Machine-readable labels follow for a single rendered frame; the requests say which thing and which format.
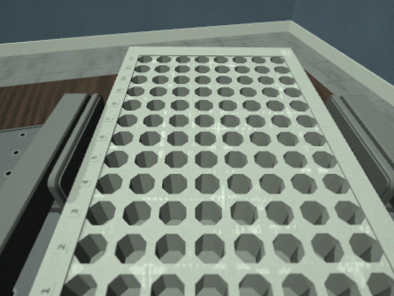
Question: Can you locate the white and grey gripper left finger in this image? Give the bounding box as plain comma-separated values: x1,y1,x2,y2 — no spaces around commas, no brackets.
0,94,105,296

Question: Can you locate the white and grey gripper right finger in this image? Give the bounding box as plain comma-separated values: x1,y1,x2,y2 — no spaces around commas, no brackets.
325,95,394,212

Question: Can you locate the grey perforated base plate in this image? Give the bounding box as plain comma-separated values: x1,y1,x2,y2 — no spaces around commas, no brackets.
0,125,61,296

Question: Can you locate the white perforated plate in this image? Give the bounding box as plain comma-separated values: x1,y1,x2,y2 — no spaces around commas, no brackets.
29,46,394,296

